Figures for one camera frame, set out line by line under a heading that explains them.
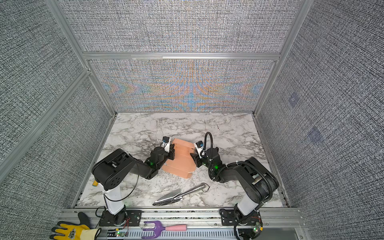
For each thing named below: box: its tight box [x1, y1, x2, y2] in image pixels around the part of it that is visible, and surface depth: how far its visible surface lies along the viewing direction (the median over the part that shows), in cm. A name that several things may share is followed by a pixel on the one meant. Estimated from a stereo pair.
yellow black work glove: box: [49, 212, 102, 240], surface depth 69 cm
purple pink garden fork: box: [141, 220, 188, 239], surface depth 72 cm
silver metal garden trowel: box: [152, 183, 211, 206], surface depth 81 cm
